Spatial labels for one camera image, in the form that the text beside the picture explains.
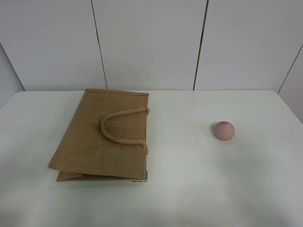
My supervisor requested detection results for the pink peach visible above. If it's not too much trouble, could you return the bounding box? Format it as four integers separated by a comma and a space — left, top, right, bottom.
212, 121, 235, 141

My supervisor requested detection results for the brown linen tote bag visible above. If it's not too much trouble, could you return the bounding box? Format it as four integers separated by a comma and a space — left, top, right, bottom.
49, 89, 149, 182

